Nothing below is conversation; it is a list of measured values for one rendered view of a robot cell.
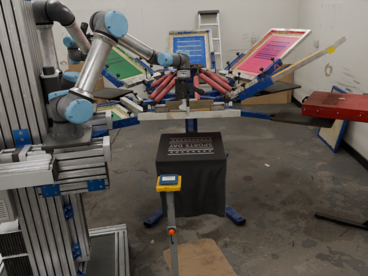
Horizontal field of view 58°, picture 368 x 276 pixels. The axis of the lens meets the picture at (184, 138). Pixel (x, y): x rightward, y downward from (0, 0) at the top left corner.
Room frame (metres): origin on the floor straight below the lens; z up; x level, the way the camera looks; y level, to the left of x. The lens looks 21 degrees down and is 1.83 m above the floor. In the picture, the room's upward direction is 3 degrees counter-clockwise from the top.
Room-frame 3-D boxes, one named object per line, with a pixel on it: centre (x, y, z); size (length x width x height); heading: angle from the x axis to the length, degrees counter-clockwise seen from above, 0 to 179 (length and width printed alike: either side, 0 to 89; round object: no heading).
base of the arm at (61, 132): (1.55, 0.57, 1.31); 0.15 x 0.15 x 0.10
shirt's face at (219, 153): (2.10, -0.04, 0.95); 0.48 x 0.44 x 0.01; 178
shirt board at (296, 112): (2.86, -0.65, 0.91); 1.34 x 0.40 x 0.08; 58
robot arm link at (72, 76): (2.04, 0.67, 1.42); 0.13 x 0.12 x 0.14; 76
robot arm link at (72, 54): (2.33, 0.71, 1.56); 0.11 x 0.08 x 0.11; 76
